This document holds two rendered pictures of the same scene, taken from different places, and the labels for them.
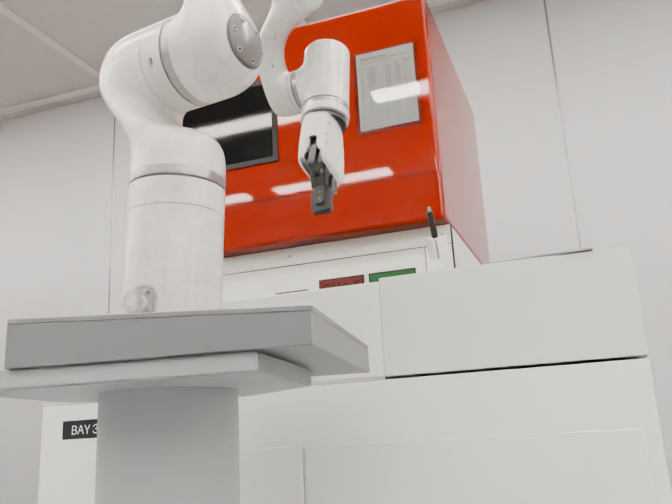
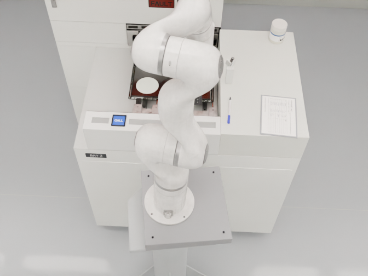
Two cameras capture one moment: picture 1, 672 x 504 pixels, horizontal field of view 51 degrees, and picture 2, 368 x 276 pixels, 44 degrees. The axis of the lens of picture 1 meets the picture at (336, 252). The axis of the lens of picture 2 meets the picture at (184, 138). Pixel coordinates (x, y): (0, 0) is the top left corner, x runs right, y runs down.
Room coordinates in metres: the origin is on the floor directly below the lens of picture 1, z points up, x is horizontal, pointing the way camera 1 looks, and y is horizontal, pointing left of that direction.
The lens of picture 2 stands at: (0.05, 0.42, 2.41)
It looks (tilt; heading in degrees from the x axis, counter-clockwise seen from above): 54 degrees down; 341
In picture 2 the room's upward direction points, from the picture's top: 2 degrees clockwise
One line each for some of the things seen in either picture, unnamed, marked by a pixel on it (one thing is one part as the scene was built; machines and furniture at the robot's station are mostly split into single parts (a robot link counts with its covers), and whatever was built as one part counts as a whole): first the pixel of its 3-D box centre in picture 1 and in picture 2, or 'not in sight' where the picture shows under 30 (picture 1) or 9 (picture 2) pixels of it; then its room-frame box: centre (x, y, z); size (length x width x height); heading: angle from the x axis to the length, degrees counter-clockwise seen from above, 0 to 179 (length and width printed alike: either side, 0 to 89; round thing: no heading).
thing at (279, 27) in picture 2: not in sight; (277, 31); (1.48, -0.50, 1.01); 0.07 x 0.07 x 0.10
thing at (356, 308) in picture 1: (229, 348); (152, 132); (1.17, 0.18, 0.89); 0.55 x 0.09 x 0.14; 71
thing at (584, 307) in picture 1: (526, 338); (258, 89); (1.27, -0.33, 0.89); 0.62 x 0.35 x 0.14; 161
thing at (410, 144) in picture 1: (330, 177); not in sight; (2.06, 0.00, 1.52); 0.81 x 0.75 x 0.60; 71
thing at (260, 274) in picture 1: (296, 324); (134, 15); (1.76, 0.11, 1.02); 0.81 x 0.03 x 0.40; 71
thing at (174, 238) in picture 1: (174, 262); (170, 189); (0.85, 0.20, 0.96); 0.19 x 0.19 x 0.18
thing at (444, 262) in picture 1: (440, 271); (229, 68); (1.30, -0.19, 1.03); 0.06 x 0.04 x 0.13; 161
